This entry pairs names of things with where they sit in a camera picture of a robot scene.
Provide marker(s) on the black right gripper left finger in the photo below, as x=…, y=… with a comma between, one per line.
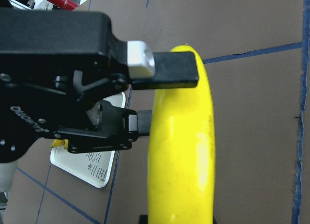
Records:
x=139, y=124

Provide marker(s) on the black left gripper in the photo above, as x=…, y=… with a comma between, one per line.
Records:
x=56, y=69

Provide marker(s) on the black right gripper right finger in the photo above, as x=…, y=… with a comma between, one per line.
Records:
x=150, y=70

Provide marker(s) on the yellow banana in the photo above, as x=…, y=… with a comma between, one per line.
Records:
x=182, y=153
x=59, y=143

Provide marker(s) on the white bear tray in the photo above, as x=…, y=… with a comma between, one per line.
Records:
x=93, y=168

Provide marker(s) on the red fire extinguisher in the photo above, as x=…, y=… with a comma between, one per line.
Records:
x=64, y=4

